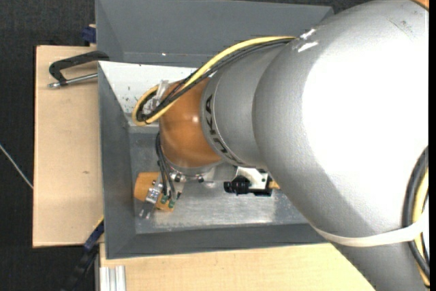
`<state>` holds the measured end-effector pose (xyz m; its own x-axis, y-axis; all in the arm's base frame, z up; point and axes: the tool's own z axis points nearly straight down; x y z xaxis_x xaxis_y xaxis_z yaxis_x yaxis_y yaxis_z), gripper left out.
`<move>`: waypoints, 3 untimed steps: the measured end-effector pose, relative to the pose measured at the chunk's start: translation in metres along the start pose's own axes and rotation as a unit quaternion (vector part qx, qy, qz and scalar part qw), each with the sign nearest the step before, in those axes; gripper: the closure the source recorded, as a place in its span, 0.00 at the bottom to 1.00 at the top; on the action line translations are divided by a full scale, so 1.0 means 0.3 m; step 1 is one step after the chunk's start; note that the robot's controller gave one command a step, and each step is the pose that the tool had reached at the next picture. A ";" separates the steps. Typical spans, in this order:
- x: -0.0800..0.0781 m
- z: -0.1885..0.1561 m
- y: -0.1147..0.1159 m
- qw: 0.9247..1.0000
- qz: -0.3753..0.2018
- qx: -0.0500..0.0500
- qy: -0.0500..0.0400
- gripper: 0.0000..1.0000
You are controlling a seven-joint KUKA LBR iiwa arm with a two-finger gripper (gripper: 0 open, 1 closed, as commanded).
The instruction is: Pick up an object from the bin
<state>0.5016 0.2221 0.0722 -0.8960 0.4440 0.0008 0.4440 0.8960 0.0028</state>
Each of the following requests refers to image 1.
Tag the pale cardboard board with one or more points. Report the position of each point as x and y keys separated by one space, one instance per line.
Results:
x=64 y=153

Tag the orange-brown block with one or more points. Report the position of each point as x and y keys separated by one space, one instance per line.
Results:
x=141 y=186

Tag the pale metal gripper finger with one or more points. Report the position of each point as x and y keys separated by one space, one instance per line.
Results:
x=144 y=209
x=155 y=193

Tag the black cylinder on white bracket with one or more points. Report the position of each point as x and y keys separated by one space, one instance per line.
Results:
x=240 y=186

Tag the grey metal bin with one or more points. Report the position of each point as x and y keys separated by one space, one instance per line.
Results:
x=211 y=211

